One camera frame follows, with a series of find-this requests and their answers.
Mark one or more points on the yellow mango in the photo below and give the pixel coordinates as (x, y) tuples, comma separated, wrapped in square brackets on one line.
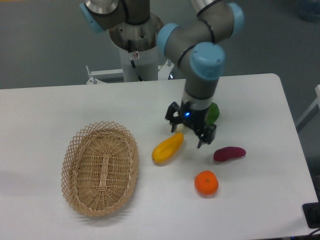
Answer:
[(167, 148)]

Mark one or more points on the black device at table edge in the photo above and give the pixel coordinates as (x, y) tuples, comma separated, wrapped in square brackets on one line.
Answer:
[(312, 214)]

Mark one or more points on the white post at right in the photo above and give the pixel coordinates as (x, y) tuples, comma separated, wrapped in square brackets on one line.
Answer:
[(312, 110)]

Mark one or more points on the green bok choy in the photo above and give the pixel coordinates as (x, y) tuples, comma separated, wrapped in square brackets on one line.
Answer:
[(213, 114)]

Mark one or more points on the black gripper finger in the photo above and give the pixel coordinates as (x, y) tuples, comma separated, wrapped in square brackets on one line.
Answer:
[(206, 134), (174, 115)]

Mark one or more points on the orange tangerine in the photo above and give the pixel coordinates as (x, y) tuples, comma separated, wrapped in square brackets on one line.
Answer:
[(206, 183)]

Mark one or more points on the purple sweet potato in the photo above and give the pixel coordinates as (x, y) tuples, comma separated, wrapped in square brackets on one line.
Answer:
[(228, 153)]

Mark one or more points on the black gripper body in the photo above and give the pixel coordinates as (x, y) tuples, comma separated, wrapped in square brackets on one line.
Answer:
[(193, 115)]

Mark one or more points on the white metal frame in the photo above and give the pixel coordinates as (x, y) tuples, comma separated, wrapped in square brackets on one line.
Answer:
[(117, 76)]

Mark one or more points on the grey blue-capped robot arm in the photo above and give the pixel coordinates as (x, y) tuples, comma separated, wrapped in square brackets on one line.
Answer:
[(140, 35)]

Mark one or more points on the woven wicker basket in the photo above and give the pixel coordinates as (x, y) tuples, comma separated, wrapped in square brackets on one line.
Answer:
[(100, 169)]

